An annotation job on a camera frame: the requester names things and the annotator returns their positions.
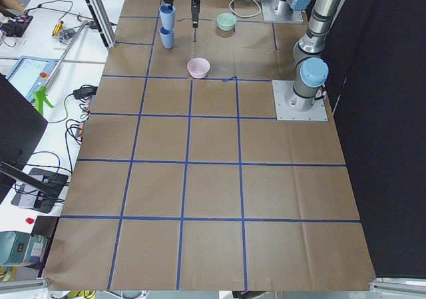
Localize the blue teach pendant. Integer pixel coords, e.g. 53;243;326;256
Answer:
6;56;57;103

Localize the mint green bowl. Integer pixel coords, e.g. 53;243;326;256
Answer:
216;13;237;31

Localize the black monitor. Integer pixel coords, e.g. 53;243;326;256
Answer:
1;75;68;213

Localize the pink bowl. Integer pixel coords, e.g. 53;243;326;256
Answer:
187;57;210;79

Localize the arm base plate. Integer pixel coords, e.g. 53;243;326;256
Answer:
261;0;304;24
272;80;328;122

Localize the blue cup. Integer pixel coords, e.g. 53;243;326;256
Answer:
159;4;176;30
159;27;174;49

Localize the yellow tool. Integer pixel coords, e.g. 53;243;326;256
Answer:
52;21;64;37

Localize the black power adapter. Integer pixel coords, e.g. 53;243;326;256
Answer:
73;85;98;99

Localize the teal box device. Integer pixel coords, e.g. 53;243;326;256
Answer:
1;231;48;266

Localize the green plastic clamp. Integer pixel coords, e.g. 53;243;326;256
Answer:
33;86;54;115

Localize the white power cable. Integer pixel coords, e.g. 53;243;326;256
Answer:
228;0;262;19

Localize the aluminium frame post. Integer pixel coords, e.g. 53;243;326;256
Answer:
85;0;116;49

